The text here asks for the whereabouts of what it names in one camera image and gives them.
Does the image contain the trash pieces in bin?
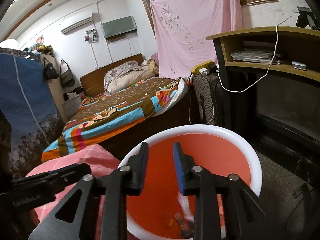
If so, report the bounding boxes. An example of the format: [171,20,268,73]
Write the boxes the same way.
[165,190,195,239]

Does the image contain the pink plaid table cloth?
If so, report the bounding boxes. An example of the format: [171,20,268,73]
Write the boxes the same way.
[26,144,141,240]

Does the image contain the orange bin with white rim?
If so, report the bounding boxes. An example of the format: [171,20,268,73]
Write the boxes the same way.
[127,125,263,239]

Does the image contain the colourful patchwork bed blanket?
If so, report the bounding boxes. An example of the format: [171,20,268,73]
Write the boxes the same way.
[41,77,188,162]

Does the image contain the white bedside drawer cabinet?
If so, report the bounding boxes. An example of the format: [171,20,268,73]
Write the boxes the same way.
[62,94,82,118]

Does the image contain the blue patterned bunk curtain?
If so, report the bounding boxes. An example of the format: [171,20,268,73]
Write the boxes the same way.
[1,52,64,178]

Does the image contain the wooden bed headboard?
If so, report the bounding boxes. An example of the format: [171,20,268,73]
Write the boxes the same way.
[80,54,144,98]

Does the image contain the cream pillow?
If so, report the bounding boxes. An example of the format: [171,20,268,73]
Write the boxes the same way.
[105,69,155,95]

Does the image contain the floral pillow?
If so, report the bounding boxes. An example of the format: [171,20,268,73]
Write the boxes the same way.
[104,61,142,92]

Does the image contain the grey white hanging bag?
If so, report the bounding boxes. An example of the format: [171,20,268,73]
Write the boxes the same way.
[60,59,75,88]

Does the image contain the patterned black suitcase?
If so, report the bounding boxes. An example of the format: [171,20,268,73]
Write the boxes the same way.
[191,74,231,128]

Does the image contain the black hanging handbag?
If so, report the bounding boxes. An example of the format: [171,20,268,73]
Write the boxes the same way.
[43,57,60,81]

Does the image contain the yellow power strip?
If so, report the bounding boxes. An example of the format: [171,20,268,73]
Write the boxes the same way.
[191,60,218,76]

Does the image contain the wooden desk shelf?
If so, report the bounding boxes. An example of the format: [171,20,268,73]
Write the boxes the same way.
[207,27,319,138]

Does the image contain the small white box on shelf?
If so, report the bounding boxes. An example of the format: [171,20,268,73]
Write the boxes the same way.
[292,61,306,71]

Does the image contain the stack of papers on shelf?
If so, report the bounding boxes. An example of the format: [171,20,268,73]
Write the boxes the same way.
[230,48,282,64]

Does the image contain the pink hanging sheet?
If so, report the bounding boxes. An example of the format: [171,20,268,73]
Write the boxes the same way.
[150,0,242,79]

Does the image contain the white charging cable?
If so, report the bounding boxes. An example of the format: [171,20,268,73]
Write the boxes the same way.
[188,11,301,126]

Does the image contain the wall socket cluster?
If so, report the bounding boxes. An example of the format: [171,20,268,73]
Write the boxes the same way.
[84,28,99,43]

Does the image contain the green wall panel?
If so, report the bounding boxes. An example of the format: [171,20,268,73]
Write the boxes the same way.
[102,16,137,39]

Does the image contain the white wall air conditioner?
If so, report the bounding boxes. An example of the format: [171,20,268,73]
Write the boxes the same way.
[60,12,93,34]

